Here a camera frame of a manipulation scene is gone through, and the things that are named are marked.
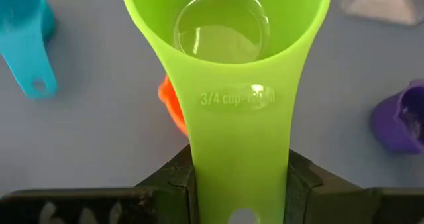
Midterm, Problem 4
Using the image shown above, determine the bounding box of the green measuring cup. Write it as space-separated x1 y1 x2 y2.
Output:
112 0 332 224

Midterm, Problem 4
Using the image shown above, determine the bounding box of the clear plastic basket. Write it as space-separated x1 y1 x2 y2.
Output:
334 0 424 27

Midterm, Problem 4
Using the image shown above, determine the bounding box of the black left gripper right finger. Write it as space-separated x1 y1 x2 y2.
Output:
284 149 424 224

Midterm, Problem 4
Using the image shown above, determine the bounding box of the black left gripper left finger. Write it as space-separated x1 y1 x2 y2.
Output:
0 144 199 224

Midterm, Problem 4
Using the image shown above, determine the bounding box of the purple measuring cup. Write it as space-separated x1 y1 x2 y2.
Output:
370 80 424 155

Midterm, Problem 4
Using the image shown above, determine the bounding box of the orange measuring cup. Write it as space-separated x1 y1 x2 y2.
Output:
157 75 189 137

